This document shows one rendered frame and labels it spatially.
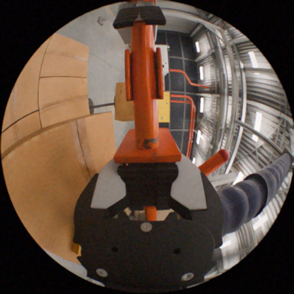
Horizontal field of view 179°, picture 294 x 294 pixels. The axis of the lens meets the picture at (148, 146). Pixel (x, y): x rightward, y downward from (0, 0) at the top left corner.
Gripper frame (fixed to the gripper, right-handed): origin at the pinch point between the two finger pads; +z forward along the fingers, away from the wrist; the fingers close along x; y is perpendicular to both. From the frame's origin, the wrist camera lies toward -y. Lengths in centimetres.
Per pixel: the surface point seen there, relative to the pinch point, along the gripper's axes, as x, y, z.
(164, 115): 90, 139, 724
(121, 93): -43, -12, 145
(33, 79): -59, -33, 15
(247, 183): 35.4, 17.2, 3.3
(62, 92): -59, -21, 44
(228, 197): 23.3, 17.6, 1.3
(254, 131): 180, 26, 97
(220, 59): 369, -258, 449
